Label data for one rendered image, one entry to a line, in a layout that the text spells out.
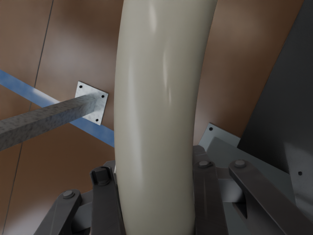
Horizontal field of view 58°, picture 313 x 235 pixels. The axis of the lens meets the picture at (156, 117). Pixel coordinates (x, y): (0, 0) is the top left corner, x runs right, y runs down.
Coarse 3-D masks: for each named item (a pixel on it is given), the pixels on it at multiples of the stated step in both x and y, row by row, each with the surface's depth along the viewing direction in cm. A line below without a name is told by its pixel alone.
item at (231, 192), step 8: (200, 152) 18; (192, 160) 17; (200, 160) 17; (216, 168) 16; (224, 168) 16; (224, 176) 15; (224, 184) 15; (232, 184) 15; (224, 192) 15; (232, 192) 15; (240, 192) 15; (224, 200) 15; (232, 200) 15; (240, 200) 15
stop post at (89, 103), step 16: (80, 96) 158; (96, 96) 160; (32, 112) 123; (48, 112) 128; (64, 112) 135; (80, 112) 149; (96, 112) 162; (0, 128) 105; (16, 128) 108; (32, 128) 117; (48, 128) 128; (0, 144) 104; (16, 144) 112
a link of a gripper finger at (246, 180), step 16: (240, 160) 15; (240, 176) 14; (256, 176) 14; (256, 192) 12; (272, 192) 12; (240, 208) 14; (256, 208) 12; (272, 208) 11; (288, 208) 11; (256, 224) 12; (272, 224) 11; (288, 224) 10; (304, 224) 10
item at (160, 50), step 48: (144, 0) 8; (192, 0) 8; (144, 48) 8; (192, 48) 9; (144, 96) 9; (192, 96) 9; (144, 144) 9; (192, 144) 10; (144, 192) 10; (192, 192) 11
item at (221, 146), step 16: (208, 128) 142; (208, 144) 144; (224, 144) 137; (224, 160) 120; (256, 160) 133; (272, 176) 124; (288, 176) 131; (288, 192) 116; (224, 208) 89; (240, 224) 85
